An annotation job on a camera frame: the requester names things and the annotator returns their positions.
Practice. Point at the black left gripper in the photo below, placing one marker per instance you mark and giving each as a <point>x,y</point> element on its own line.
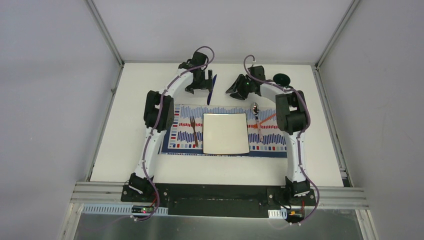
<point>199,85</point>

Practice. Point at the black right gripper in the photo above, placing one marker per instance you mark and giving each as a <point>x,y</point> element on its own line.
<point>238,84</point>

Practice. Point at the blue plastic knife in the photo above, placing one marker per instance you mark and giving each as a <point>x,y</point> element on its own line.
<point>209,97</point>

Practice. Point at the metal spoon pink handle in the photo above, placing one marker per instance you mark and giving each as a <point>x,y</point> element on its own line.
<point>254,107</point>

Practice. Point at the brown wooden fork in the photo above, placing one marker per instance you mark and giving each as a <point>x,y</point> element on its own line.
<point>193,125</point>

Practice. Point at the white square plate black rim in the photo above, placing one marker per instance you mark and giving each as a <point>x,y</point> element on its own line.
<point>225,134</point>

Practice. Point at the blue striped placemat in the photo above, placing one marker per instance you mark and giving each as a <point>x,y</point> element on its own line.
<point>179,139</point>

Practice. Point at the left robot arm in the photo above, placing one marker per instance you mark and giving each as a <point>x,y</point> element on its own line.
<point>159,115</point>

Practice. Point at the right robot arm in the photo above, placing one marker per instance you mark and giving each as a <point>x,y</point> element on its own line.
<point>292,118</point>

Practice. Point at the dark green mug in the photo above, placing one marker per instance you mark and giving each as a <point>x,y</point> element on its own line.
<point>282,80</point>

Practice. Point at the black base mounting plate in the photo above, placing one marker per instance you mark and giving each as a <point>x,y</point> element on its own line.
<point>206,200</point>

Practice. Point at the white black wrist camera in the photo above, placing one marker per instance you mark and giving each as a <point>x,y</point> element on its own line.
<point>257,72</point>

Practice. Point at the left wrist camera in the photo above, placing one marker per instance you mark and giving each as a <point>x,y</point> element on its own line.
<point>197,61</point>

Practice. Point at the aluminium frame rail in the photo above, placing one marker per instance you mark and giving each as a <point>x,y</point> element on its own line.
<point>346,198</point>

